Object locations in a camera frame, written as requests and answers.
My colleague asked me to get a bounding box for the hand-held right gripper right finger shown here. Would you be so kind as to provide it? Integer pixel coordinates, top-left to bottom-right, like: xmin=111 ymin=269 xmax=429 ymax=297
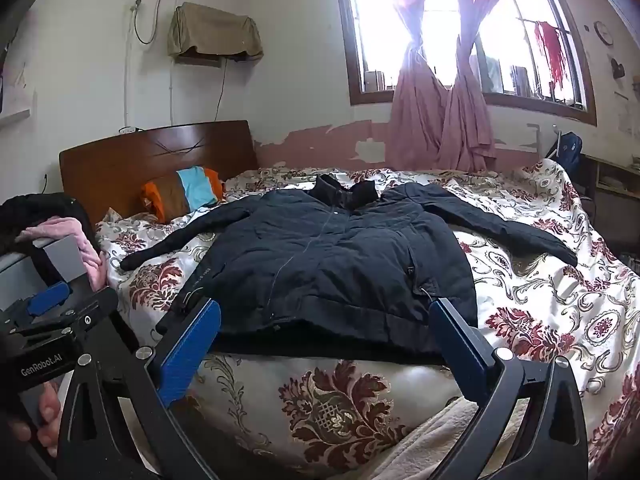
xmin=427 ymin=297 xmax=590 ymax=480

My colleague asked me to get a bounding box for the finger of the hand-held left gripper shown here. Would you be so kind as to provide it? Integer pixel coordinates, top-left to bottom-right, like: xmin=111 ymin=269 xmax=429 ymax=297
xmin=0 ymin=281 xmax=71 ymax=328
xmin=7 ymin=288 xmax=119 ymax=343

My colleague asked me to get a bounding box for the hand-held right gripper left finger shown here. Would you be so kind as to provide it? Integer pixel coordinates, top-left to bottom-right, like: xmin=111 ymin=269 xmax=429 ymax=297
xmin=56 ymin=297 xmax=223 ymax=480

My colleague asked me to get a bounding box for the black padded jacket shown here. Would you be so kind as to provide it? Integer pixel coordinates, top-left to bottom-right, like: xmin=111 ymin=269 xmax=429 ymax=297
xmin=120 ymin=172 xmax=579 ymax=353

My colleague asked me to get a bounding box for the person's left hand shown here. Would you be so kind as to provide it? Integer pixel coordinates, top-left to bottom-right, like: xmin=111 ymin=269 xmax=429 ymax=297
xmin=7 ymin=377 xmax=65 ymax=448

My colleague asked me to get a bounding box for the grey box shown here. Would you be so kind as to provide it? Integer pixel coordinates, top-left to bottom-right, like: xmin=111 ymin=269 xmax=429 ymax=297
xmin=0 ymin=237 xmax=91 ymax=311

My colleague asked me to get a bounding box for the pink fluffy cloth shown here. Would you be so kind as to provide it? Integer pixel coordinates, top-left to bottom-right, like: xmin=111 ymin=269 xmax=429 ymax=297
xmin=17 ymin=217 xmax=108 ymax=291

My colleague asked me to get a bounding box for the black garment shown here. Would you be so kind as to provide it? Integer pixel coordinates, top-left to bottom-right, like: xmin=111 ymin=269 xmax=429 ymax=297
xmin=0 ymin=192 xmax=93 ymax=261

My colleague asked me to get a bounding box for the floral bedspread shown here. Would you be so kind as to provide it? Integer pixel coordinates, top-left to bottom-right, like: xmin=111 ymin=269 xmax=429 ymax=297
xmin=95 ymin=157 xmax=640 ymax=480

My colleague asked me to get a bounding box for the cream fleece blanket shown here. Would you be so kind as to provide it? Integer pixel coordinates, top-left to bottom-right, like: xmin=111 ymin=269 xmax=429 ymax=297
xmin=365 ymin=397 xmax=501 ymax=480

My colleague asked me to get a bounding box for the wooden headboard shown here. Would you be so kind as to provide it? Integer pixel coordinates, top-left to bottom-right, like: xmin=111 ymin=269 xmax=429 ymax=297
xmin=59 ymin=120 xmax=260 ymax=221

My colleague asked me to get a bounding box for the orange brown blue striped pillow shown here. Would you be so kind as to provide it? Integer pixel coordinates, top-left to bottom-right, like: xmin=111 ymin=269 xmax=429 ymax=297
xmin=140 ymin=165 xmax=226 ymax=223

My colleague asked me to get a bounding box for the wooden desk with shelves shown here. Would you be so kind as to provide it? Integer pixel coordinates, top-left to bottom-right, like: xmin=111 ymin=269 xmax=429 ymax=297
xmin=582 ymin=152 xmax=640 ymax=241

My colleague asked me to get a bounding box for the blue backpack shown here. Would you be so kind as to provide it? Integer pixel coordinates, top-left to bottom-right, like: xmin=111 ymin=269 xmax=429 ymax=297
xmin=545 ymin=131 xmax=583 ymax=173

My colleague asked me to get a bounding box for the brown framed window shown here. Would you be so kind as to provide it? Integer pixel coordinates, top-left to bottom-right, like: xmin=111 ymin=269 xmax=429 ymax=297
xmin=331 ymin=0 xmax=598 ymax=127

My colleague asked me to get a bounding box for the red hanging garment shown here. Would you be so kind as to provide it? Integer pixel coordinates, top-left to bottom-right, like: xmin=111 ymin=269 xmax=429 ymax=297
xmin=534 ymin=21 xmax=571 ymax=88

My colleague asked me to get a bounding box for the white wall pipe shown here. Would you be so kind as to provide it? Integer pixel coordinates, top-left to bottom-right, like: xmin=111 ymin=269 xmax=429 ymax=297
xmin=121 ymin=7 xmax=137 ymax=128

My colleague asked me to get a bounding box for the black wall cable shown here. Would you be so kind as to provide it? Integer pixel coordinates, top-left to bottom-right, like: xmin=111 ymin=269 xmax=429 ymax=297
xmin=215 ymin=59 xmax=229 ymax=122

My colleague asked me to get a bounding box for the air conditioner power cable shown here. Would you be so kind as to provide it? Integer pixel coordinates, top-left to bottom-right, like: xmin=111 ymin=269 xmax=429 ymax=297
xmin=131 ymin=0 xmax=163 ymax=46

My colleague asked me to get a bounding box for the beige cloth covered wall box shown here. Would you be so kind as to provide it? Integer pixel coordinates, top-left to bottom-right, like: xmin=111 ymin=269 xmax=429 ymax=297
xmin=167 ymin=2 xmax=265 ymax=66

